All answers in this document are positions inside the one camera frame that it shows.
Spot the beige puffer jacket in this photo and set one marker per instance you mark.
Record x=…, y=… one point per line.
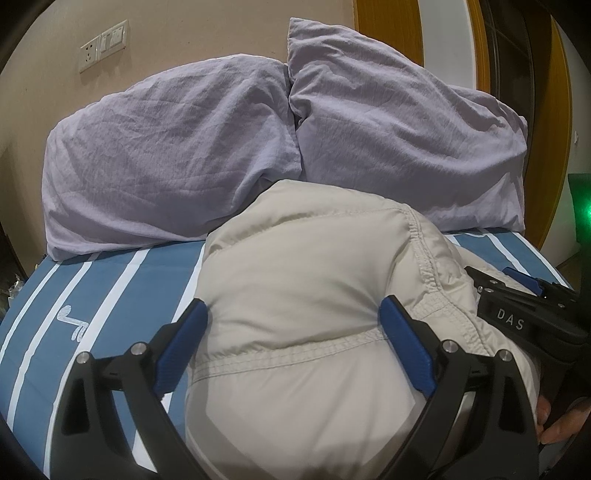
x=314, y=332

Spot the white wall socket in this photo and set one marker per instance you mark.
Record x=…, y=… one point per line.
x=89, y=56

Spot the dark glass door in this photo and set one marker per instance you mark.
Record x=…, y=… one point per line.
x=521, y=60

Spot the blue white-striped bed sheet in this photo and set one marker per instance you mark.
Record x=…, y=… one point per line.
x=83, y=318

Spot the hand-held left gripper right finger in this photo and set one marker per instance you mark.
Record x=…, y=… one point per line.
x=408, y=344

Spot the green lit object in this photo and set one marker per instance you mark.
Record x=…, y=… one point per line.
x=581, y=207

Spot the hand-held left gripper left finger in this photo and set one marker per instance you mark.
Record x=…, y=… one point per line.
x=178, y=348

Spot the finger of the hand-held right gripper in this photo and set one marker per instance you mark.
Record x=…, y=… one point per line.
x=521, y=279
x=485, y=279

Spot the white wall switch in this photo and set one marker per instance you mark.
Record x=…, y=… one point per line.
x=112, y=41

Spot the lilac pillow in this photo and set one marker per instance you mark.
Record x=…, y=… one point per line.
x=401, y=134
x=171, y=152

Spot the person's right hand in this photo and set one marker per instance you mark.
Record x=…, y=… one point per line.
x=561, y=422

